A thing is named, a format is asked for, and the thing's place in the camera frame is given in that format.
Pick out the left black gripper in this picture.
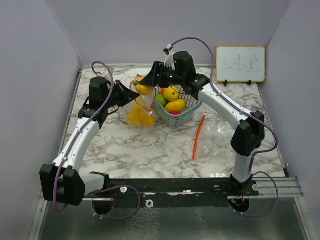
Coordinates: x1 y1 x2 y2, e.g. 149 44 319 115
103 79 140 109

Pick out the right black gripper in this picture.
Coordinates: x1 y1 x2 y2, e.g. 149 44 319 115
140 62 184 90

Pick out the orange tangerine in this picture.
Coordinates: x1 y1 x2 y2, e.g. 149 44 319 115
133 77 154 96

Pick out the yellow bell pepper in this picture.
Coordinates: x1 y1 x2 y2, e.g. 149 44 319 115
124 103 149 127

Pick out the clear zip bag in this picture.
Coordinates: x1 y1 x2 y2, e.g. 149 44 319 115
129 74 157 127
192 112 235 160

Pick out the orange bell pepper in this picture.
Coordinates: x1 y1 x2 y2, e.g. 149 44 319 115
142 115 157 127

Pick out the blue plastic basket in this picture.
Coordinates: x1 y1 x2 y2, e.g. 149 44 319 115
152 85 202 129

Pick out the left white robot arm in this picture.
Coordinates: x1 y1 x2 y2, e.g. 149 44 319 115
39 76 140 206

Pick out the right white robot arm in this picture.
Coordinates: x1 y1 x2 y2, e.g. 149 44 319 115
140 51 265 196

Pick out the clear zip bag on table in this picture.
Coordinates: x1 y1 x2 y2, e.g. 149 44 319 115
192 112 235 160

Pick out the green apple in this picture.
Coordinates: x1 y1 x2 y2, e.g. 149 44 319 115
156 93 167 107

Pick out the yellow apple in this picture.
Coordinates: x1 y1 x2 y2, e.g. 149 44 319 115
163 86 180 102

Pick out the yellow mango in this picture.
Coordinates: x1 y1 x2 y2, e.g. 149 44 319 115
165 99 186 113

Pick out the small whiteboard with writing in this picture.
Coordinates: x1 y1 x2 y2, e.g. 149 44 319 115
216 45 266 83

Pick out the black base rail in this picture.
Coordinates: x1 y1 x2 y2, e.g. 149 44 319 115
84 178 259 209

